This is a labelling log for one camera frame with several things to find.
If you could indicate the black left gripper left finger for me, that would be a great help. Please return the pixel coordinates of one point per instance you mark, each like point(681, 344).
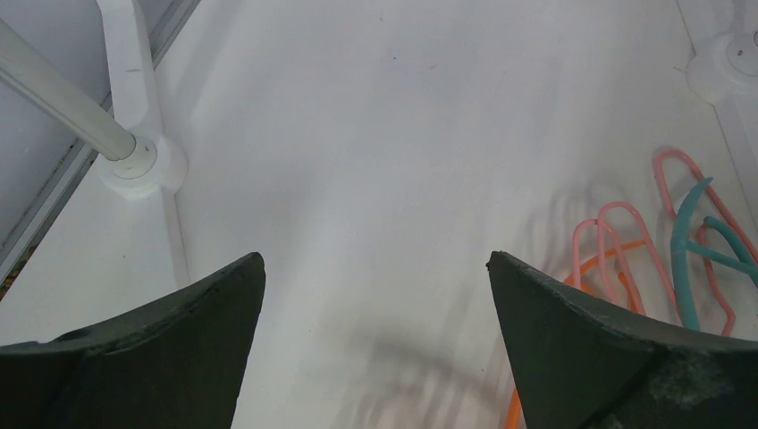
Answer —
point(176, 362)

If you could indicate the white rack left foot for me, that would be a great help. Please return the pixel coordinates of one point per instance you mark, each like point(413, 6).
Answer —
point(149, 178)

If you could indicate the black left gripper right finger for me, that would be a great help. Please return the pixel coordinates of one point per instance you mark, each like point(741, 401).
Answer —
point(582, 362)

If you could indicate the aluminium frame rail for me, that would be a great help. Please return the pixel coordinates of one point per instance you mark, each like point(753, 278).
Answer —
point(71, 166)

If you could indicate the teal plastic hanger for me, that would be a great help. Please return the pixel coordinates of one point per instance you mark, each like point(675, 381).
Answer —
point(681, 246)

